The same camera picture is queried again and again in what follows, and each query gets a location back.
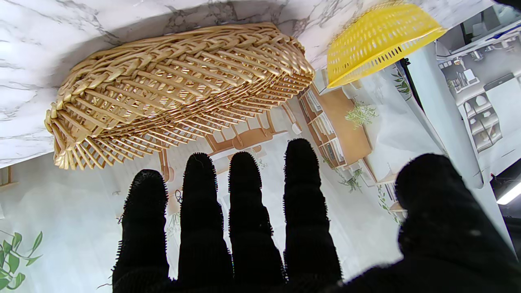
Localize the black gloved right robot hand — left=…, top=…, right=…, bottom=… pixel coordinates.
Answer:
left=112, top=138, right=521, bottom=293

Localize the ceiling light strip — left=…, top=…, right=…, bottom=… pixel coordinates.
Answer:
left=497, top=182, right=521, bottom=205

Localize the printed room scene backdrop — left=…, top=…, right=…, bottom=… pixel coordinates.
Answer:
left=0, top=41, right=515, bottom=293

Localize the white background shelf unit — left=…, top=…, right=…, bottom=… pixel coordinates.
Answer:
left=438, top=41, right=521, bottom=153

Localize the black backdrop stand pole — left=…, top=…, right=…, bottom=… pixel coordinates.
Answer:
left=399, top=58, right=425, bottom=112

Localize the yellow plastic mesh basket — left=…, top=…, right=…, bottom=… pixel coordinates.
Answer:
left=326, top=2, right=447, bottom=88

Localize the oval woven wicker basket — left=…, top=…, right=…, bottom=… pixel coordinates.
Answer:
left=44, top=22, right=316, bottom=171

